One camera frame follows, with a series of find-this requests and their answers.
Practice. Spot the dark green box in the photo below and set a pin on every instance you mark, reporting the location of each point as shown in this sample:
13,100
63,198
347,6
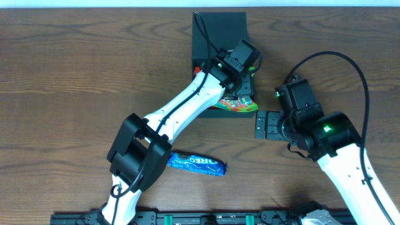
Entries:
225,30

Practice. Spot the black mounting rail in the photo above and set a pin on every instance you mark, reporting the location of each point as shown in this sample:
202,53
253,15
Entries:
308,213

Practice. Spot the green gummy candy bag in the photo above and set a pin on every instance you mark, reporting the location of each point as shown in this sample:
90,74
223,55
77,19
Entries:
232,102

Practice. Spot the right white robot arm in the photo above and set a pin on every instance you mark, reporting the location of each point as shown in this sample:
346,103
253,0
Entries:
333,142

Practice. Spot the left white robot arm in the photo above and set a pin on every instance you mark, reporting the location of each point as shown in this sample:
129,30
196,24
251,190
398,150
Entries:
141,149

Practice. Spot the red snack bag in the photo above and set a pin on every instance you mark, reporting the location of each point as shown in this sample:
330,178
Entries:
196,71

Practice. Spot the blue Oreo cookie pack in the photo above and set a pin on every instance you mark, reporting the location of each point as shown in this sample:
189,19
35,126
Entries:
197,164

